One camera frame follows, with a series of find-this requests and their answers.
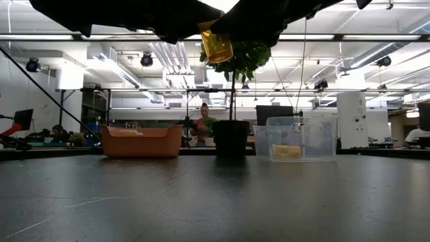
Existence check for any white building column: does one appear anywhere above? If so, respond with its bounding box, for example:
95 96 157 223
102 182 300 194
337 92 369 149

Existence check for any person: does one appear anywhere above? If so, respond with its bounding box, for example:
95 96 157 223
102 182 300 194
402 127 430 149
191 102 216 146
50 124 71 144

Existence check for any small potted green plant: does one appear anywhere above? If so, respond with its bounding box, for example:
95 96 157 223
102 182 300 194
202 117 218 147

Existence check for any yellow medicine bottle white cap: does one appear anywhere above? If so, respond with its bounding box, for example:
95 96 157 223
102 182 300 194
271 144 302 161

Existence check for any black plant pot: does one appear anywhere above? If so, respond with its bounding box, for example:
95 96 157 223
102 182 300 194
210 120 251 157

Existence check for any clear plastic bin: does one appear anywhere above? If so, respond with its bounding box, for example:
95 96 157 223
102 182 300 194
253 115 339 163

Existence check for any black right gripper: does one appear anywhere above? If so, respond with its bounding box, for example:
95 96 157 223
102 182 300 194
210 0 337 47

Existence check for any black aluminium rig frame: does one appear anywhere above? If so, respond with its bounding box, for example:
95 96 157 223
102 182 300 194
0 147 430 161

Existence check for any orange plastic bin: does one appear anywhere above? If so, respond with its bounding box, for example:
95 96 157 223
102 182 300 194
100 124 183 159

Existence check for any black monitor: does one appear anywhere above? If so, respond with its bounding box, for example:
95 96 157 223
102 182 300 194
418 102 430 132
13 108 34 132
255 105 295 127

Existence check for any black diagonal cable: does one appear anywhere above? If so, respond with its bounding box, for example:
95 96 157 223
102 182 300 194
0 45 102 143

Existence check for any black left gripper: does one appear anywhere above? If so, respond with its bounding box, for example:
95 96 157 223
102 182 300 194
92 0 224 45

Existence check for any black overhead rack frame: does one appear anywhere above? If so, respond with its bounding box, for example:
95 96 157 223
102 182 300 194
55 87 430 149

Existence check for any artificial green leafy plant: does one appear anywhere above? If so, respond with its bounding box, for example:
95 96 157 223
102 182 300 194
200 39 272 122

